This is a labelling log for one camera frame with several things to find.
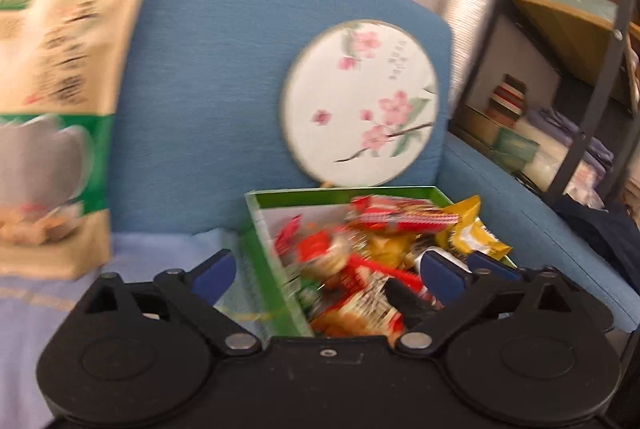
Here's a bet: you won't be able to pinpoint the red white snack packet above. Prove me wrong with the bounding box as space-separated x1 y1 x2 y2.
310 255 436 343

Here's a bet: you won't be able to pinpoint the beige grain snack bag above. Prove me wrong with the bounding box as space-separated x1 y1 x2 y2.
1 0 143 279

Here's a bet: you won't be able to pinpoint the green cardboard box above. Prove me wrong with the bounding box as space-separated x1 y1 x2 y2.
219 184 519 340

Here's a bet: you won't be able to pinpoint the striped vase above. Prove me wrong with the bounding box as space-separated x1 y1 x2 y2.
485 74 527 128

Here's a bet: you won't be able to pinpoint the red snack packets pile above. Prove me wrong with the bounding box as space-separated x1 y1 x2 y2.
345 195 459 234

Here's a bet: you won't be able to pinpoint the round floral fan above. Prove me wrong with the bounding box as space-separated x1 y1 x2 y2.
280 20 439 188

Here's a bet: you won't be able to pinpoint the blue sofa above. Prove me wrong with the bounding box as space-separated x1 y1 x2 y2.
1 0 639 428

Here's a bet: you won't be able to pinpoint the yellow snack bag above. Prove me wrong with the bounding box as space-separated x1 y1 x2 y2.
435 195 512 261

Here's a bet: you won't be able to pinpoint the silver foil roll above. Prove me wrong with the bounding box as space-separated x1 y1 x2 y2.
439 0 495 116

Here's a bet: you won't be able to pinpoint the green boxes on shelf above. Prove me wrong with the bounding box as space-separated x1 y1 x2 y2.
456 104 542 175

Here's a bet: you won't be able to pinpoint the black metal shelf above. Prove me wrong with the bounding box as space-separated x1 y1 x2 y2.
460 0 637 205

